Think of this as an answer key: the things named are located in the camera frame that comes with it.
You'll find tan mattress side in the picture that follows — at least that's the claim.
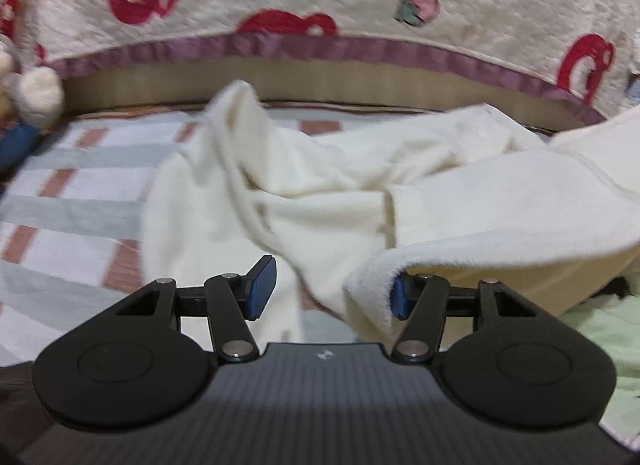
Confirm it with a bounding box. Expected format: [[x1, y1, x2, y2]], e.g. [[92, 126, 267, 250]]
[[62, 59, 606, 137]]

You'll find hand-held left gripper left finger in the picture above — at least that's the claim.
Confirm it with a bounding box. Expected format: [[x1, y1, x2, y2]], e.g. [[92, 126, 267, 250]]
[[114, 254, 278, 365]]

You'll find plaid bed sheet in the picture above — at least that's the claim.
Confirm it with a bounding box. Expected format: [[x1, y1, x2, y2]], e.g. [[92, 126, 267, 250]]
[[0, 105, 556, 371]]

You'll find white plush toy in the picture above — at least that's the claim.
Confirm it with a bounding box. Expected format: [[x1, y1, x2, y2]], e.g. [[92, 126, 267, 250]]
[[0, 35, 66, 128]]

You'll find blue cloth item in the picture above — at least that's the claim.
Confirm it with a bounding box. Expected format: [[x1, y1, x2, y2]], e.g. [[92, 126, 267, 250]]
[[0, 122, 45, 177]]

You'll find cream fleece garment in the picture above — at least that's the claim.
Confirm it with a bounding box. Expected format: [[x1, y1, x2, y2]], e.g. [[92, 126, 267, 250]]
[[141, 79, 640, 341]]

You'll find dark cloth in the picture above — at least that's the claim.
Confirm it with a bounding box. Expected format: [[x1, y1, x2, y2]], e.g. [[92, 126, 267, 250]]
[[0, 364, 51, 453]]

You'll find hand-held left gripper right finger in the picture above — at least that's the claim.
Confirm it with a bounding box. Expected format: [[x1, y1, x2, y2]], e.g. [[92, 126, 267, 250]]
[[390, 272, 543, 365]]

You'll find light green cloth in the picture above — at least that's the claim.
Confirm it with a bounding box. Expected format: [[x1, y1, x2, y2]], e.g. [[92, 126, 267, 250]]
[[559, 290, 640, 448]]

